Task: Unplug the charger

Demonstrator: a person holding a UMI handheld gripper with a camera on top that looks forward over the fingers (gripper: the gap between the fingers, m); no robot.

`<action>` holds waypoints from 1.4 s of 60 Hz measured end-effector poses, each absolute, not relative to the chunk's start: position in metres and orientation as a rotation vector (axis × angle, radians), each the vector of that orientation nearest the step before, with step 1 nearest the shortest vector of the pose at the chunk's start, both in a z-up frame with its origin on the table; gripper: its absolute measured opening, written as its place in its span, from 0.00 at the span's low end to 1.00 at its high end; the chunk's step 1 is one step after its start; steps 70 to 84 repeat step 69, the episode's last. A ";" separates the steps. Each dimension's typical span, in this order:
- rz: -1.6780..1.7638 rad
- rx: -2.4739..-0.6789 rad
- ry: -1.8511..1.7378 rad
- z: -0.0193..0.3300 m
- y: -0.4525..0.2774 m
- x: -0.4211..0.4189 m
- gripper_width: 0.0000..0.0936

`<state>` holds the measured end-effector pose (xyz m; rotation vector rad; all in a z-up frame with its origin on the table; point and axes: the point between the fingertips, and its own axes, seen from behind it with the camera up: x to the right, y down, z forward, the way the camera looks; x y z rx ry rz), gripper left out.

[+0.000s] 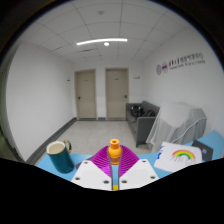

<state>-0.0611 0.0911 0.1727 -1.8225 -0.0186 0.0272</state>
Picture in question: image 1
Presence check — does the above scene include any white rainbow-print mouse pad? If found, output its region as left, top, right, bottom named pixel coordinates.
left=153, top=141, right=203, bottom=173

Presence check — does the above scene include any wall lettering sign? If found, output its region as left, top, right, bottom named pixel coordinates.
left=155, top=51, right=207, bottom=76

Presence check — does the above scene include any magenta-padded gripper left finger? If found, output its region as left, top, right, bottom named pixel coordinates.
left=70, top=145, right=113, bottom=191

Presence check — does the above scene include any white cloth-covered furniture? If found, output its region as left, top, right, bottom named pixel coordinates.
left=145, top=101, right=208, bottom=153

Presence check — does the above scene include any black bag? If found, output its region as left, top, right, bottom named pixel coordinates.
left=129, top=104, right=157, bottom=118

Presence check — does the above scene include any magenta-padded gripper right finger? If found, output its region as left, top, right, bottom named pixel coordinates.
left=118, top=145, right=160, bottom=191

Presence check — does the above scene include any long ceiling light strip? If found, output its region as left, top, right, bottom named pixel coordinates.
left=76, top=37, right=129, bottom=47

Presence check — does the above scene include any dark grey notebook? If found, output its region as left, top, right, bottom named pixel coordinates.
left=191, top=139, right=214, bottom=163

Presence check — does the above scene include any teal mug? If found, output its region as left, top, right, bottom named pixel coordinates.
left=45, top=139, right=75, bottom=174

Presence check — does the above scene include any beige door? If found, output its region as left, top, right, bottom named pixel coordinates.
left=105, top=67, right=130, bottom=120
left=74, top=68, right=98, bottom=120

